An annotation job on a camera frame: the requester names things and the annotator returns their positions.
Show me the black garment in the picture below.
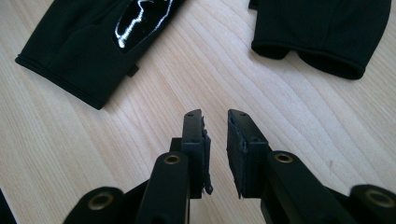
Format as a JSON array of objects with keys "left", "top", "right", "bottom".
[{"left": 247, "top": 0, "right": 392, "bottom": 80}]

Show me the black glove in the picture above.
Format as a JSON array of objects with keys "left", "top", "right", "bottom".
[{"left": 14, "top": 0, "right": 188, "bottom": 111}]

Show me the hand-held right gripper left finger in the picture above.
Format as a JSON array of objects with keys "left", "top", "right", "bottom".
[{"left": 169, "top": 108, "right": 215, "bottom": 200}]

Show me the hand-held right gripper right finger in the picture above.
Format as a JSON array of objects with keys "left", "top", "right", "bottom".
[{"left": 225, "top": 108, "right": 271, "bottom": 200}]

